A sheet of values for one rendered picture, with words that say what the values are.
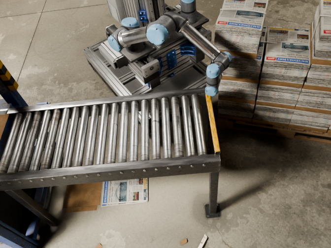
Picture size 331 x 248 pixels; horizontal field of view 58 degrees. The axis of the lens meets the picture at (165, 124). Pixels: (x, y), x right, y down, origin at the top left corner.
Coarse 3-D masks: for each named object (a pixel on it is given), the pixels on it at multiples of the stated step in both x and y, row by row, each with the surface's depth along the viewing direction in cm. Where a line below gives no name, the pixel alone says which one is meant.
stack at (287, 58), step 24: (288, 48) 201; (240, 72) 211; (264, 72) 206; (288, 72) 200; (312, 72) 195; (240, 96) 231; (264, 96) 224; (288, 96) 216; (312, 96) 210; (240, 120) 255; (264, 120) 246; (288, 120) 238; (312, 120) 230
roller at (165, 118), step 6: (162, 102) 190; (168, 102) 191; (162, 108) 187; (168, 108) 187; (162, 114) 184; (168, 114) 184; (162, 120) 182; (168, 120) 181; (162, 126) 179; (168, 126) 178; (162, 132) 178; (168, 132) 175; (168, 138) 173; (168, 144) 170; (168, 150) 168; (168, 156) 165
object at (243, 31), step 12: (216, 24) 186; (228, 24) 185; (240, 24) 184; (252, 24) 183; (216, 36) 193; (228, 36) 191; (240, 36) 187; (252, 36) 185; (228, 48) 197; (240, 48) 194; (252, 48) 191
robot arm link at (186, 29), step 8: (176, 16) 171; (184, 24) 173; (184, 32) 176; (192, 32) 175; (192, 40) 177; (200, 40) 175; (208, 40) 177; (200, 48) 178; (208, 48) 176; (216, 48) 177; (208, 56) 179; (216, 56) 176; (224, 56) 177; (224, 64) 175
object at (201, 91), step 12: (120, 96) 196; (132, 96) 195; (144, 96) 194; (156, 96) 192; (168, 96) 191; (180, 96) 192; (204, 96) 193; (12, 108) 201; (24, 108) 200; (36, 108) 198; (48, 108) 197; (60, 108) 196; (72, 108) 197; (120, 108) 199; (12, 120) 204
